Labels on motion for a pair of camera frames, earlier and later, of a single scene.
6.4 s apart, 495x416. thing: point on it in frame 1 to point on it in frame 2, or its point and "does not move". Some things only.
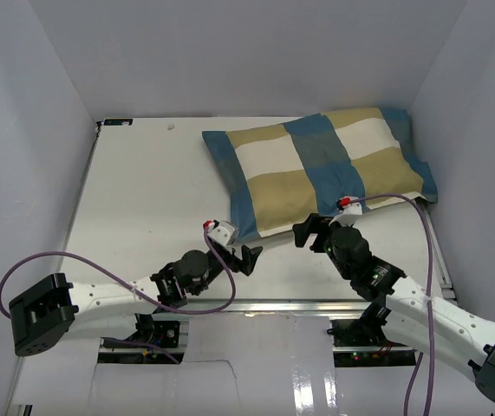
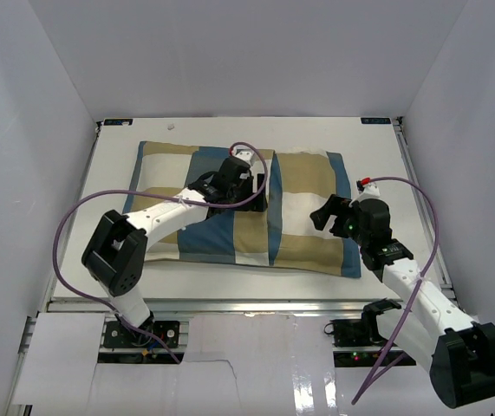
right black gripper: (314, 224) to (335, 206)
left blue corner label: (118, 121) does not move
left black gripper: (245, 264) to (259, 203)
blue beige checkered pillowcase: (331, 165) to (282, 237)
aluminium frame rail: (269, 308) does not move
